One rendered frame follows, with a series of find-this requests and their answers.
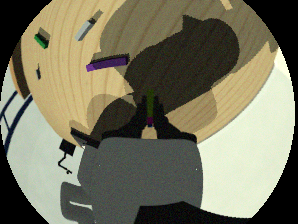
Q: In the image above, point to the purple rod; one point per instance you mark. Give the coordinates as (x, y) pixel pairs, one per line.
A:
(113, 62)

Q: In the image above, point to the small magenta block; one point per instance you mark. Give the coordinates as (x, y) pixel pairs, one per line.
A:
(150, 120)

